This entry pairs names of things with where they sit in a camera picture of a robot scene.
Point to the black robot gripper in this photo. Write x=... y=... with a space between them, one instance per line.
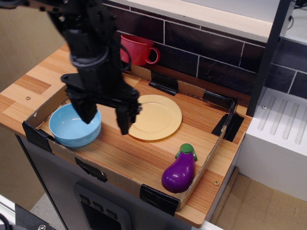
x=99 y=80

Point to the light blue bowl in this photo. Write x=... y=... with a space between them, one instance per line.
x=70 y=130

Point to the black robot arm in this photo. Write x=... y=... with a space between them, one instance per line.
x=89 y=30

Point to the yellow plate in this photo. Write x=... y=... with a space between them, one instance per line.
x=159 y=118

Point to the red cup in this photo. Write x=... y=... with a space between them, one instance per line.
x=138 y=51

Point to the cardboard tray border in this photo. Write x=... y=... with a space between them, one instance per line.
x=136 y=165

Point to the purple toy eggplant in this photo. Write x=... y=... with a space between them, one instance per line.
x=179 y=175

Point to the grey toy oven panel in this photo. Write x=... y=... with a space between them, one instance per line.
x=101 y=213

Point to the white drainer sink unit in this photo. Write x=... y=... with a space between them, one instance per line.
x=274 y=149

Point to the black vertical post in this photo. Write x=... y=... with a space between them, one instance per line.
x=278 y=31

